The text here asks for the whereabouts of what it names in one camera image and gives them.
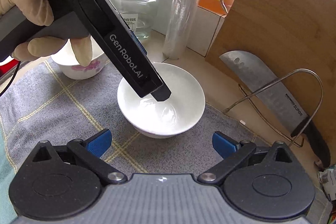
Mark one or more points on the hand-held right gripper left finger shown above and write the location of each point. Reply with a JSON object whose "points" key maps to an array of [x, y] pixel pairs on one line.
{"points": [[99, 144]]}

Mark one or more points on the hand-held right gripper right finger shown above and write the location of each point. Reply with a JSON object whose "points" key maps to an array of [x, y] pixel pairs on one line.
{"points": [[224, 144]]}

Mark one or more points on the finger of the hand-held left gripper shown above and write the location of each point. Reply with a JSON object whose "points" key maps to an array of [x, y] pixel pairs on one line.
{"points": [[161, 94]]}

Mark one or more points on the white floral bowl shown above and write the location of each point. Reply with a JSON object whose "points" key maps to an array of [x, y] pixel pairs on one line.
{"points": [[67, 69], [183, 98]]}

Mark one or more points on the glass jar with yellow-green lid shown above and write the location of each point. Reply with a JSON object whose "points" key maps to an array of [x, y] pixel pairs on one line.
{"points": [[136, 8]]}

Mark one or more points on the grey and teal checked towel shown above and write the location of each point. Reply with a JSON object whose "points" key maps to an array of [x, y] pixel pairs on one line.
{"points": [[65, 113]]}

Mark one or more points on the tall plastic wrap roll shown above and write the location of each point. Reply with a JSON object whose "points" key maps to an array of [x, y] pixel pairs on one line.
{"points": [[183, 16]]}

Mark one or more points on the white and blue bag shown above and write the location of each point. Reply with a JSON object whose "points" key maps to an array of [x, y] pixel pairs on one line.
{"points": [[328, 182]]}

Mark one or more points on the bamboo cutting board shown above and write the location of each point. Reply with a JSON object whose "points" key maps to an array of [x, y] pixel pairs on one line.
{"points": [[275, 16]]}

